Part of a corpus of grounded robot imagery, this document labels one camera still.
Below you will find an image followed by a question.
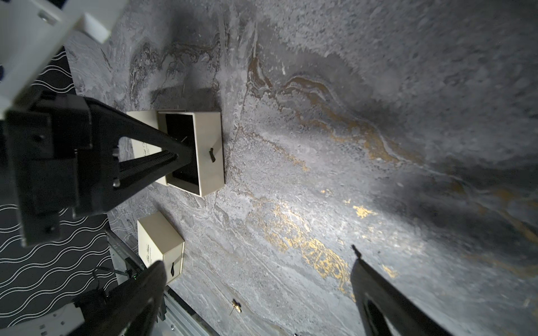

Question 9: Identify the cream jewelry box sleeve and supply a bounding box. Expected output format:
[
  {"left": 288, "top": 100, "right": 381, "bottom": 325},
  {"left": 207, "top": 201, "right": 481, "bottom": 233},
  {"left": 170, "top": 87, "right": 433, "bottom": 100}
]
[{"left": 127, "top": 110, "right": 169, "bottom": 186}]

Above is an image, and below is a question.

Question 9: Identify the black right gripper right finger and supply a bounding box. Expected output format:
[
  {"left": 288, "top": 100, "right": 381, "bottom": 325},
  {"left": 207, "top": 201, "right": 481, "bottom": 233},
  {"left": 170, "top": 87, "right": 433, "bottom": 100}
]
[{"left": 350, "top": 246, "right": 450, "bottom": 335}]

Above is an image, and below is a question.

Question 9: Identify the cream jewelry box drawer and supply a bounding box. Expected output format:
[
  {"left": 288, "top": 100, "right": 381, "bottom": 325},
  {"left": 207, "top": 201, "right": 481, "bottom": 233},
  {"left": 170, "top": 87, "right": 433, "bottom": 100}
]
[{"left": 156, "top": 111, "right": 225, "bottom": 197}]

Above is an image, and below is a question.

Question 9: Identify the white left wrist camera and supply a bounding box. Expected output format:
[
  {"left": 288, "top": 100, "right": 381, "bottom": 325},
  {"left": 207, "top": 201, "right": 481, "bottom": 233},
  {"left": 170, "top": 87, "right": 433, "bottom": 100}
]
[{"left": 1, "top": 0, "right": 127, "bottom": 118}]

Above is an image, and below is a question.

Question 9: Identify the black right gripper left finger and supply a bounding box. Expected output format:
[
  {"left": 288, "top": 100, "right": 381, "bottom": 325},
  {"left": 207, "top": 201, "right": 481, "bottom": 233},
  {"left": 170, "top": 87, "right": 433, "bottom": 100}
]
[{"left": 73, "top": 261, "right": 167, "bottom": 335}]

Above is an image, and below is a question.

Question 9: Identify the gold earring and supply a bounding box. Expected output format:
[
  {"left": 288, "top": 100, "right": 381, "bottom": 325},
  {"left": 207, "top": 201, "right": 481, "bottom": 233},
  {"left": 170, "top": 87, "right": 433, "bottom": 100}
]
[{"left": 229, "top": 299, "right": 242, "bottom": 316}]

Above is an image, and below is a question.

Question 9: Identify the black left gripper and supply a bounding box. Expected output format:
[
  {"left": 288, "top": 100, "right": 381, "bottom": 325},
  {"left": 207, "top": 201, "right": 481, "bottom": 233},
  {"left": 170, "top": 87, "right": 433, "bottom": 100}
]
[{"left": 4, "top": 94, "right": 193, "bottom": 247}]

